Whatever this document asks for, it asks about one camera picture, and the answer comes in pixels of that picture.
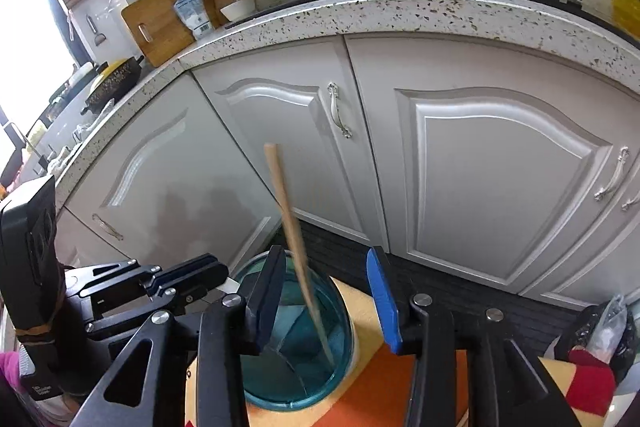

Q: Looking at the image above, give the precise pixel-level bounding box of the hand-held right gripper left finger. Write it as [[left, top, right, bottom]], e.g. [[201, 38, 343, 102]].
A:
[[70, 245, 288, 427]]

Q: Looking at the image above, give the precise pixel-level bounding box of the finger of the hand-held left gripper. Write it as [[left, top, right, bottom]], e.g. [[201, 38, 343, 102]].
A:
[[84, 266, 232, 342], [65, 253, 223, 298]]

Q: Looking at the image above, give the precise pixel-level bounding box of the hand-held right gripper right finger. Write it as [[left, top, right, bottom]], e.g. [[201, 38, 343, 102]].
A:
[[366, 247, 583, 427]]

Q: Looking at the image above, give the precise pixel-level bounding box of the blue glass container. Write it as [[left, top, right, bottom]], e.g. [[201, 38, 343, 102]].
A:
[[231, 251, 360, 410]]

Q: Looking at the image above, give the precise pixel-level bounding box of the white cabinet door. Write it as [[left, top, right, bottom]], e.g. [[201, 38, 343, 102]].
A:
[[54, 207, 136, 270], [192, 36, 391, 253], [62, 74, 283, 278], [520, 187, 640, 308], [345, 33, 640, 298]]

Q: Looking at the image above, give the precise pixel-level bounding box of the orange printed mat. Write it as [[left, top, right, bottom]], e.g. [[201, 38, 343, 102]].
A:
[[185, 277, 616, 427]]

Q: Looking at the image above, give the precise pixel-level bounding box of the white dish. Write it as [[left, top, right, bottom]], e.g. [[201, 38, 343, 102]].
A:
[[67, 62, 96, 85]]

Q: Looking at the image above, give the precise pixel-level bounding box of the black speckled casserole pot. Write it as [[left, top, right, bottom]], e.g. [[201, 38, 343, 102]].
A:
[[81, 56, 146, 114]]

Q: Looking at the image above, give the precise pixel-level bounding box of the yellow pot lid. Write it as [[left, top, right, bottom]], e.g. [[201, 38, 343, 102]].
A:
[[90, 59, 132, 92]]

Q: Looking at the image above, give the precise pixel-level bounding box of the black plastic bag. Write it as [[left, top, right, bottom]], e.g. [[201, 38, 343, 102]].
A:
[[552, 294, 632, 400]]

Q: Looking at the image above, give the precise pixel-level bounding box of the metal peeler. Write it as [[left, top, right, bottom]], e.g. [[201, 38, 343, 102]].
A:
[[87, 14, 107, 48]]

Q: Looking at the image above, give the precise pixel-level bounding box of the clear plastic bag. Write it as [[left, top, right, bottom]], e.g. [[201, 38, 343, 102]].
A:
[[586, 296, 628, 358]]

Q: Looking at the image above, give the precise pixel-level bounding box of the blue white seasoning bag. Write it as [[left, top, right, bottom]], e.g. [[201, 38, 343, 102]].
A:
[[173, 0, 213, 42]]

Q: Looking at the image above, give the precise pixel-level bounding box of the white bowl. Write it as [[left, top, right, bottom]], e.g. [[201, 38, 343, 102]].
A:
[[220, 0, 257, 22]]

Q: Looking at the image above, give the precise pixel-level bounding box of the wooden cutting board metal handle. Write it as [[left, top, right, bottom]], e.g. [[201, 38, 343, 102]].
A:
[[121, 0, 196, 68]]

